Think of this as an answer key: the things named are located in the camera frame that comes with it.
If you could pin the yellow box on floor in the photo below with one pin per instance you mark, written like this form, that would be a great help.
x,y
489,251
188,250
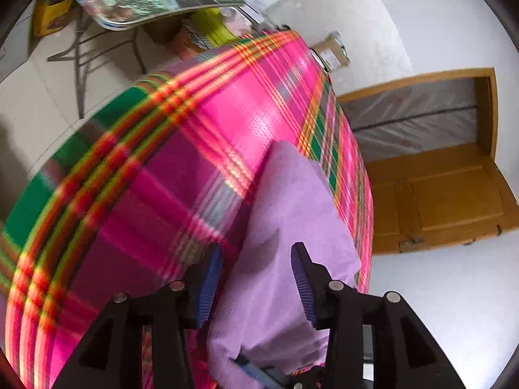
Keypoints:
x,y
49,16

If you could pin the folding table with floral cover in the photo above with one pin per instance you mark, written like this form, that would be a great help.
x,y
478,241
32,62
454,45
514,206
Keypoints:
x,y
99,17

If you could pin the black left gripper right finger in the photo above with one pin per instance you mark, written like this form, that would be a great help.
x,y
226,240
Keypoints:
x,y
320,302

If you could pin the brown cardboard box with label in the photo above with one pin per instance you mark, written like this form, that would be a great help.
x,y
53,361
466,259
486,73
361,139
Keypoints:
x,y
331,53

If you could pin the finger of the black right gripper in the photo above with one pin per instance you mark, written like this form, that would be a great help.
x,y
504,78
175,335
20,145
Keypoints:
x,y
269,376

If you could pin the wooden door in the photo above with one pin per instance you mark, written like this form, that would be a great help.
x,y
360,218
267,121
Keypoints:
x,y
429,145

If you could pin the pink plaid bed sheet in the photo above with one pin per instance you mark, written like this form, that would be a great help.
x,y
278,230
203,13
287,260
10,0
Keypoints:
x,y
170,165

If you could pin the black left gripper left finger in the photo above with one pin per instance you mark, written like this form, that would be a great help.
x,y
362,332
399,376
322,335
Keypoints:
x,y
201,281

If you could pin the purple fleece pants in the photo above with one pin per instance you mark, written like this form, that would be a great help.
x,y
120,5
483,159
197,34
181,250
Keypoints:
x,y
260,313

